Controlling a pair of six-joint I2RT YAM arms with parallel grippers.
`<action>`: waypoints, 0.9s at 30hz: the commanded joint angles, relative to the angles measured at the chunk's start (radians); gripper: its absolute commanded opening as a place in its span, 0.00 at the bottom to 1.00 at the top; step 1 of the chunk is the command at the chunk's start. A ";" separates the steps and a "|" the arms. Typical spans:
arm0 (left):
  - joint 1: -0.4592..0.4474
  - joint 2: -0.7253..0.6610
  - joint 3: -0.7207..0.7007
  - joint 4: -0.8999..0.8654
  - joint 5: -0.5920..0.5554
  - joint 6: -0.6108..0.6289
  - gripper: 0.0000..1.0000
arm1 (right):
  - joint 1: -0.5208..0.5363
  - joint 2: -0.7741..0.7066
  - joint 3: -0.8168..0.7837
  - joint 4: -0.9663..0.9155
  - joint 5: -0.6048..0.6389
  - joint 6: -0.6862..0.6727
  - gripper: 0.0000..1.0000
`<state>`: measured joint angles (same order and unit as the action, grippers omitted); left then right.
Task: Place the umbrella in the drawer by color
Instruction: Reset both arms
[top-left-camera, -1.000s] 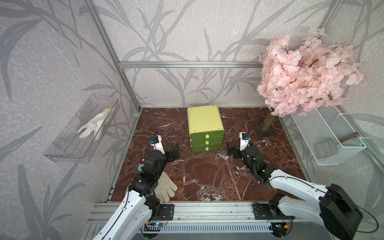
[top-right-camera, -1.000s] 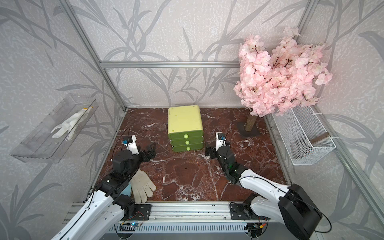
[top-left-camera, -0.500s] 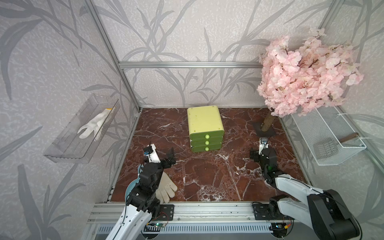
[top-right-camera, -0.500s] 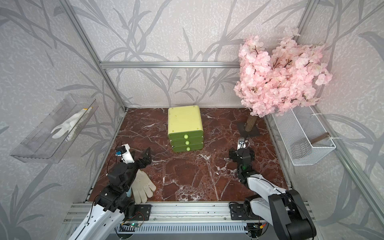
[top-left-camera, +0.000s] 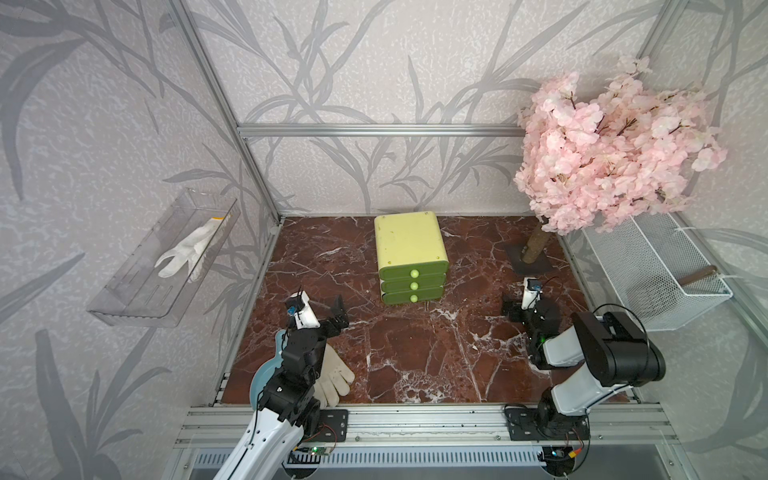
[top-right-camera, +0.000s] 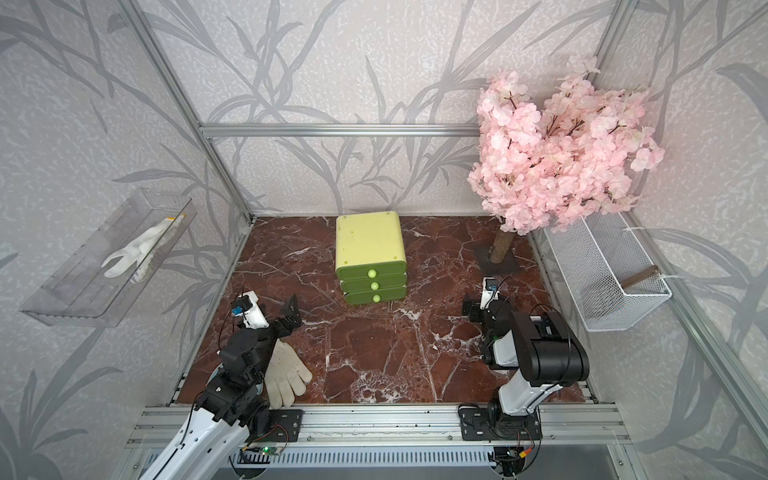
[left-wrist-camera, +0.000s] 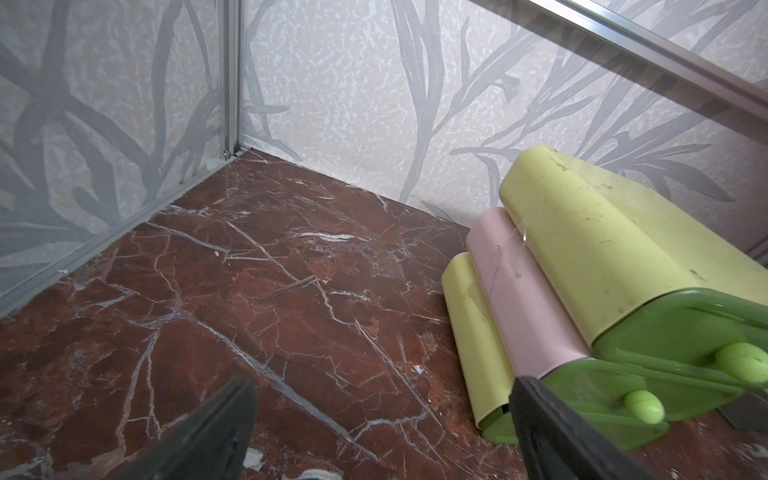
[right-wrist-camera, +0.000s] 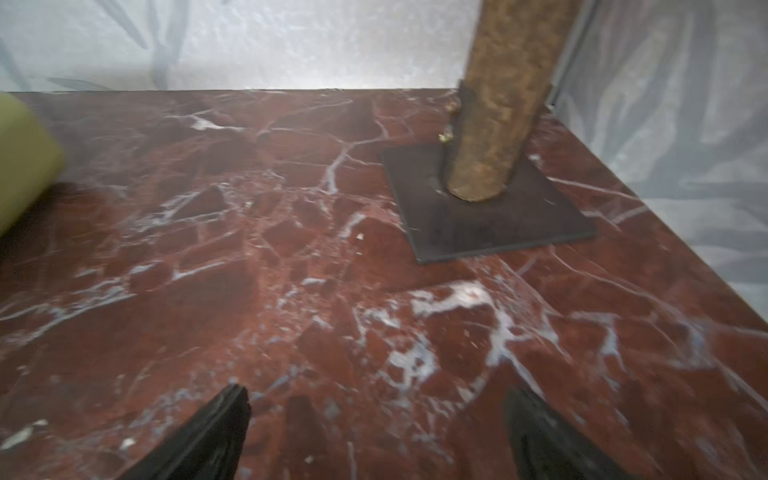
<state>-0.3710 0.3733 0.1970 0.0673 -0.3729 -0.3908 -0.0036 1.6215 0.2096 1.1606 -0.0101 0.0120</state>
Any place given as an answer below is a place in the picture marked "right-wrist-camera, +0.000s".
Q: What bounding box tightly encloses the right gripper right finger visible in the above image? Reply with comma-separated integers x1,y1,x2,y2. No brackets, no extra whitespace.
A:
504,388,632,480

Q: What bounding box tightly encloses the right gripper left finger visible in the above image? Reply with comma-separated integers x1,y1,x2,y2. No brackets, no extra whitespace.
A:
119,384,251,480

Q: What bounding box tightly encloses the green drawer cabinet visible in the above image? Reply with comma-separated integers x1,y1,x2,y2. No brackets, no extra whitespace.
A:
1,92,64,234

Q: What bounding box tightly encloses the pink cherry blossom tree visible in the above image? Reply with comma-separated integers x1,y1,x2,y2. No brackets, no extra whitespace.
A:
380,0,596,264

